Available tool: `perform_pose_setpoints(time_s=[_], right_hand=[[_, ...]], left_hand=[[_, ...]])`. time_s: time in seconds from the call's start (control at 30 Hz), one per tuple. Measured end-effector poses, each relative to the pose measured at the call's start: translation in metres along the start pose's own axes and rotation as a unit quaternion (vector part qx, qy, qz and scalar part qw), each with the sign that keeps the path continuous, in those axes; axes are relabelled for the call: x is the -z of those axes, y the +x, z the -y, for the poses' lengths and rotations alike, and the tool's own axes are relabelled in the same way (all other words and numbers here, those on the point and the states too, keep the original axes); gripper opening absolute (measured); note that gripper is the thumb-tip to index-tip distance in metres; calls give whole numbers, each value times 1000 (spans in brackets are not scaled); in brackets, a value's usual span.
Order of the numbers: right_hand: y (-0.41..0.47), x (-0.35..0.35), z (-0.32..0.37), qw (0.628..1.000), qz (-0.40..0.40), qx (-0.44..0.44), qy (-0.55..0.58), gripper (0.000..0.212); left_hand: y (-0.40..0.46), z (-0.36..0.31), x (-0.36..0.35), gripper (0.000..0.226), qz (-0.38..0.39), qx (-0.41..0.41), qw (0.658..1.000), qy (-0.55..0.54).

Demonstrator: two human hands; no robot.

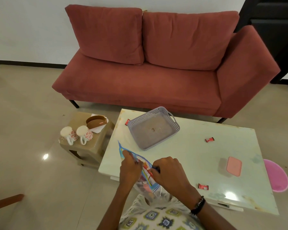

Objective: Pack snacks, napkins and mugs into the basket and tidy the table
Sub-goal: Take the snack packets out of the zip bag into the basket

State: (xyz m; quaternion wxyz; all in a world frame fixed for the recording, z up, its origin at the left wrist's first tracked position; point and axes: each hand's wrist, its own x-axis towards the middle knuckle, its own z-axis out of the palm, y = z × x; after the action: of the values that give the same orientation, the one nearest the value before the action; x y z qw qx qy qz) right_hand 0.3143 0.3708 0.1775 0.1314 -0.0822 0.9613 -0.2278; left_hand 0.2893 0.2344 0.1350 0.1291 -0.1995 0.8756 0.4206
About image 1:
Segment beige plastic stool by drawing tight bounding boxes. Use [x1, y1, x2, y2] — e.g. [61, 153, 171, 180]
[59, 112, 116, 169]

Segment patterned white clothing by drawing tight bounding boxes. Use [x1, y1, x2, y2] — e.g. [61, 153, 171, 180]
[118, 193, 205, 230]

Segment brown napkin holder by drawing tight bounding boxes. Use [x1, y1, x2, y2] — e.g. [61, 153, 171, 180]
[86, 115, 107, 129]

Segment white mug with red print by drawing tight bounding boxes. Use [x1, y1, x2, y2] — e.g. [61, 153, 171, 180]
[76, 125, 94, 145]
[60, 126, 78, 146]

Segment person's left forearm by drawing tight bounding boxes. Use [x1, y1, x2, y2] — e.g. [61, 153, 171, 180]
[99, 183, 140, 230]

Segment clear container with pink lid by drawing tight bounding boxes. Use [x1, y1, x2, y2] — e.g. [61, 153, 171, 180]
[218, 156, 242, 177]

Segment wide red back cushion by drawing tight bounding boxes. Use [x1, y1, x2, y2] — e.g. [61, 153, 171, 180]
[142, 11, 240, 71]

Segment white paper napkins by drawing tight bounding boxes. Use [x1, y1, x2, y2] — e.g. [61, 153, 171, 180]
[90, 114, 110, 134]

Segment brown wooden furniture leg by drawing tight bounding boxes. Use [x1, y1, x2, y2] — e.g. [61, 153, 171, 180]
[0, 194, 24, 212]

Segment red fabric sofa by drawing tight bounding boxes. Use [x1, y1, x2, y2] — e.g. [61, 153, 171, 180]
[52, 4, 281, 124]

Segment narrow red back cushion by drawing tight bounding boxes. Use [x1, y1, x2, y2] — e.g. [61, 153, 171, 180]
[65, 4, 145, 65]

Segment black bead bracelet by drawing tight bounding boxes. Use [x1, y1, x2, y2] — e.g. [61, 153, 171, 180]
[190, 196, 206, 215]

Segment grey plastic basket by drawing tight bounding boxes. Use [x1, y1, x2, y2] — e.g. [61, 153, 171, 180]
[127, 107, 180, 151]

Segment clear zip bag blue seal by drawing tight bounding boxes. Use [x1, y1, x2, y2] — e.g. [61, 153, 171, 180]
[117, 140, 171, 207]

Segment black door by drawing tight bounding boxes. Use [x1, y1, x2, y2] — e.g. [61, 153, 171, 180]
[234, 0, 288, 84]

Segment person's right forearm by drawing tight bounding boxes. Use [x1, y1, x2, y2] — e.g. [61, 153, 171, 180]
[188, 193, 239, 230]

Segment candies in zip bag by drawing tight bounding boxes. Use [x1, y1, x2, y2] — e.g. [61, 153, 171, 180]
[138, 163, 159, 194]

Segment person's right hand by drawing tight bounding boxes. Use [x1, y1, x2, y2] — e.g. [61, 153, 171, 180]
[150, 156, 198, 204]

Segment person's left hand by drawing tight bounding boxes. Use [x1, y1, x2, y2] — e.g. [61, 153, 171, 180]
[119, 150, 144, 190]

